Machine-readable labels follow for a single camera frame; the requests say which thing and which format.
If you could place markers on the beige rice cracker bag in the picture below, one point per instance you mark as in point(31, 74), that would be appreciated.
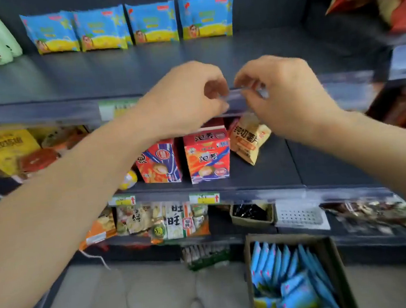
point(134, 219)

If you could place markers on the bundle of dark sachets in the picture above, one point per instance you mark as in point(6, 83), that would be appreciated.
point(248, 212)

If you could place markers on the beige woven basket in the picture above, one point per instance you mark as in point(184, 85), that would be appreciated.
point(252, 223)

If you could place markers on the brown cardboard box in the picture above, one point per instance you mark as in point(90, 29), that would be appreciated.
point(286, 238)

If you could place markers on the red blue snack box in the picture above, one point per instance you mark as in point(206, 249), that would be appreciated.
point(207, 159)
point(159, 163)

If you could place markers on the yellow snack bag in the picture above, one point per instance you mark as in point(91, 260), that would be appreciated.
point(5, 149)

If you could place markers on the brown gift snack bag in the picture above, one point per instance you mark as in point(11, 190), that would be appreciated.
point(373, 214)

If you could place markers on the white rice cracker multipack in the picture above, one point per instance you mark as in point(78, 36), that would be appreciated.
point(175, 221)

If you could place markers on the red white snack can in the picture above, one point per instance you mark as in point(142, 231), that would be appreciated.
point(39, 160)

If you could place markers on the green yellow price tag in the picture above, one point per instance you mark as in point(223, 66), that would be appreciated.
point(204, 199)
point(121, 201)
point(118, 110)

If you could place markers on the green white wafer pack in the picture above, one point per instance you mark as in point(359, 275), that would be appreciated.
point(206, 257)

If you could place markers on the white perforated plastic tray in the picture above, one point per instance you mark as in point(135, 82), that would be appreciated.
point(300, 216)

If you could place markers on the person's left hand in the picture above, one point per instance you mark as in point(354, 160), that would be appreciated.
point(180, 100)

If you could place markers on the yellow potato chip bag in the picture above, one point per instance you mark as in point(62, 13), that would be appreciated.
point(248, 144)

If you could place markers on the person's right hand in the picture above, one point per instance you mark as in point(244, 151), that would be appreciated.
point(290, 97)

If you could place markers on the person's left forearm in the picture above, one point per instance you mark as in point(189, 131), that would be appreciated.
point(58, 216)

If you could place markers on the yellow plastic bottle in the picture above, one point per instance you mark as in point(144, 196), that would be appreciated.
point(128, 180)

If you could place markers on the person's right forearm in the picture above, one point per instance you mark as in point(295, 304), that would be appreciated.
point(385, 156)

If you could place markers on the dark grey shelf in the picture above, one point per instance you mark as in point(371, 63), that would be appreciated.
point(109, 71)

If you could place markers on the orange green snack bag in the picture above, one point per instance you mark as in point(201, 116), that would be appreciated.
point(97, 228)

